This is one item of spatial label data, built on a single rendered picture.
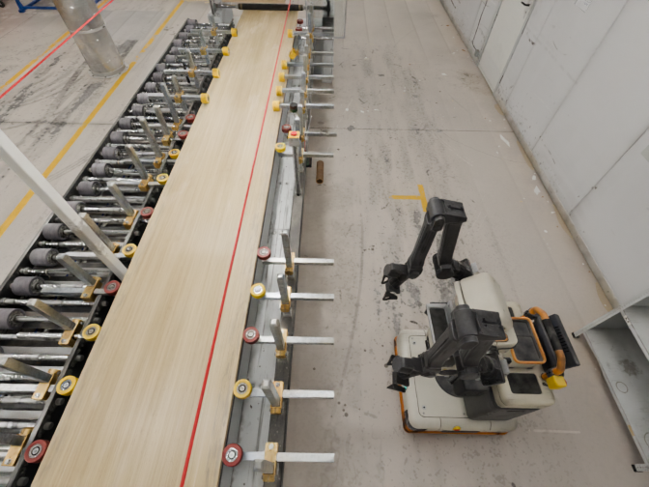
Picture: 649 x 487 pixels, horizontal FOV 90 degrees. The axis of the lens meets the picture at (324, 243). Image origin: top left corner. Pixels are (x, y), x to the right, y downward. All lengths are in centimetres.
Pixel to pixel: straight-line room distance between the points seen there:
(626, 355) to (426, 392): 157
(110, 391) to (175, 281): 58
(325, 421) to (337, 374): 32
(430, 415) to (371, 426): 43
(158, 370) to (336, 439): 126
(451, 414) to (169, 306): 175
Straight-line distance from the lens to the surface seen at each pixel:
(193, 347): 176
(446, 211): 122
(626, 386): 316
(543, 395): 198
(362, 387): 254
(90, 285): 222
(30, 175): 172
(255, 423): 188
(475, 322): 101
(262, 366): 194
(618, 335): 334
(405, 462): 252
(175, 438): 168
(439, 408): 233
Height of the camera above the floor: 246
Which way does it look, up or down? 53 degrees down
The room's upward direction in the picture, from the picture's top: 1 degrees clockwise
